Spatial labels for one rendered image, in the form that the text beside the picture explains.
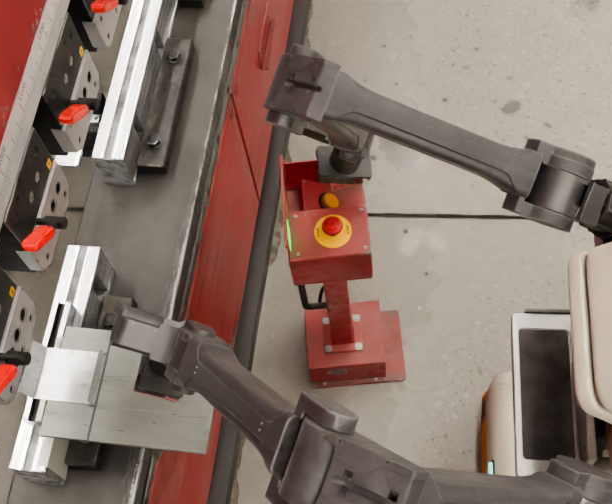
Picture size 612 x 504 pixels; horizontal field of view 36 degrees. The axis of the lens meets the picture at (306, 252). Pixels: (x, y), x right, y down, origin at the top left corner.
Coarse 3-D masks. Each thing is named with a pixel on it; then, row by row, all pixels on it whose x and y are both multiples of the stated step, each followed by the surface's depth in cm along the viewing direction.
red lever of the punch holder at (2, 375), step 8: (8, 352) 122; (16, 352) 122; (24, 352) 122; (8, 360) 121; (16, 360) 121; (24, 360) 121; (0, 368) 118; (8, 368) 118; (16, 368) 119; (0, 376) 116; (8, 376) 117; (0, 384) 115; (0, 392) 115
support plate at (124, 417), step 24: (72, 336) 151; (96, 336) 151; (120, 360) 148; (120, 384) 147; (48, 408) 146; (72, 408) 145; (96, 408) 145; (120, 408) 145; (144, 408) 144; (168, 408) 144; (192, 408) 144; (48, 432) 144; (72, 432) 144; (96, 432) 143; (120, 432) 143; (144, 432) 143; (168, 432) 142; (192, 432) 142
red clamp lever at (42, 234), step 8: (48, 216) 130; (56, 216) 131; (40, 224) 131; (48, 224) 129; (56, 224) 130; (64, 224) 130; (32, 232) 125; (40, 232) 125; (48, 232) 126; (24, 240) 123; (32, 240) 123; (40, 240) 124; (48, 240) 126; (24, 248) 123; (32, 248) 123; (40, 248) 124
